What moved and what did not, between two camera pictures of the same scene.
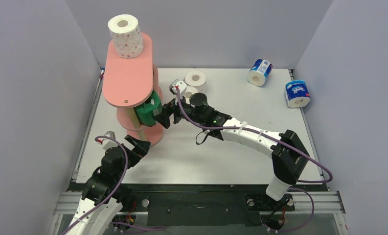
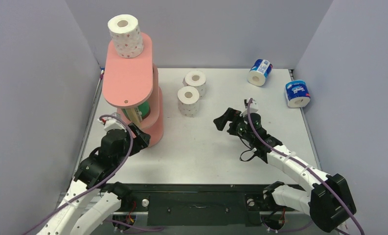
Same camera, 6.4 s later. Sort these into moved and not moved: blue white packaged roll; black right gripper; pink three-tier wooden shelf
Moved: black right gripper
Not moved: pink three-tier wooden shelf; blue white packaged roll
